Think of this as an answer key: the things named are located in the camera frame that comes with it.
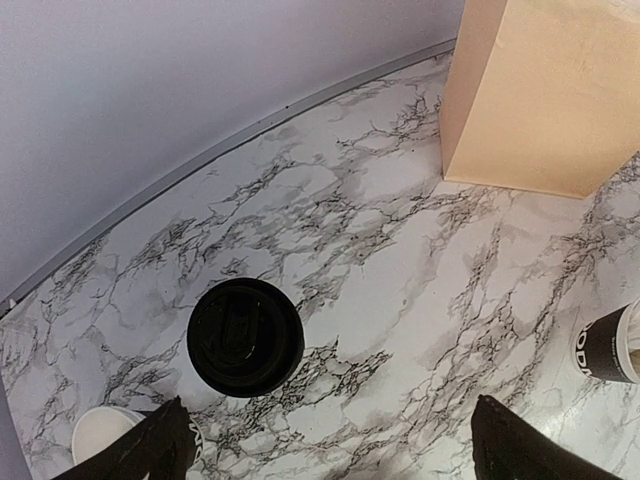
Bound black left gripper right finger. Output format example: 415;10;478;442
471;395;605;479

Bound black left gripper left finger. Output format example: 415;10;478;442
49;395;196;480

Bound stack of black paper cups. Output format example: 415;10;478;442
71;405;207;474

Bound single black paper cup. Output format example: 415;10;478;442
186;278;305;398

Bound brown paper takeout bag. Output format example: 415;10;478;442
440;1;639;198

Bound black cup holding straws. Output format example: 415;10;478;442
572;300;639;385

